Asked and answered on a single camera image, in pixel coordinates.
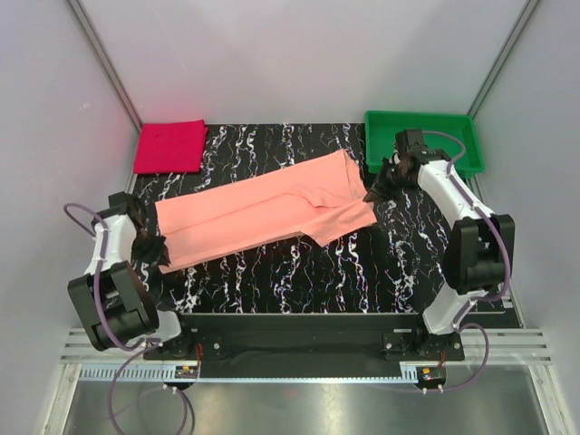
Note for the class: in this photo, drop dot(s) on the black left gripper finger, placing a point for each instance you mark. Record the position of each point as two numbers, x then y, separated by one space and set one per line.
161 241
163 257

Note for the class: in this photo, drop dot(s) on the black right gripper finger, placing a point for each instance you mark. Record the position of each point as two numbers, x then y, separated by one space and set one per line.
379 184
374 194

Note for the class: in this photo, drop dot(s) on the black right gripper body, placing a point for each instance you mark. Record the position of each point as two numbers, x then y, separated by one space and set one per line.
391 171

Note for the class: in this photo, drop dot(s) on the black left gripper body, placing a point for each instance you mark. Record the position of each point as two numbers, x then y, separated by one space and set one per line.
145 247

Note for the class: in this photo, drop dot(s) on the peach t shirt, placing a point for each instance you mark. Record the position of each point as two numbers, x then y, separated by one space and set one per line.
321 198

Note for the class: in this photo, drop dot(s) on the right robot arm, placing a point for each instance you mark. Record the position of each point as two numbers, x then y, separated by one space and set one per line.
477 263

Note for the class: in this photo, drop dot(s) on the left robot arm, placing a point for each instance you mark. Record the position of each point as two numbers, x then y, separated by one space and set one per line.
114 307

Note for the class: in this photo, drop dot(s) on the folded magenta t shirt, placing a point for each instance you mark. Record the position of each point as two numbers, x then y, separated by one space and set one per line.
165 148

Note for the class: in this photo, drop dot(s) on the left controller board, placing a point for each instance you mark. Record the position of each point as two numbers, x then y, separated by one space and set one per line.
187 372

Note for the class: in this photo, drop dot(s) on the controller board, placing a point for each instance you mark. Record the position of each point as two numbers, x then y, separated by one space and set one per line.
431 378
187 372

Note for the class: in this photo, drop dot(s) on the right controller board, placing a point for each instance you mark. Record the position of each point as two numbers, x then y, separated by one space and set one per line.
431 378

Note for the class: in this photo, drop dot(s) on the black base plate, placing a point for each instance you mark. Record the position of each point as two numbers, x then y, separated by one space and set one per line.
320 343

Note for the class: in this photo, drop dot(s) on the white slotted cable duct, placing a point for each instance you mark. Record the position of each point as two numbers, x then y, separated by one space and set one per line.
211 373

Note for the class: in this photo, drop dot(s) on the left aluminium corner post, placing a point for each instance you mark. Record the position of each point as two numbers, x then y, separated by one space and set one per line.
98 48

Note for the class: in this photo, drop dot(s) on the aluminium corner post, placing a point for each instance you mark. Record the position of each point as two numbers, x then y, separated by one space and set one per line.
509 45
98 48

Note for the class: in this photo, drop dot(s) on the aluminium front rail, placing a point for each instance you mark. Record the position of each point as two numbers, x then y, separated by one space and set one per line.
506 346

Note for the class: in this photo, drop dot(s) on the right aluminium corner post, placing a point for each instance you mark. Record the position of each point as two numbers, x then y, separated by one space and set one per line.
509 45

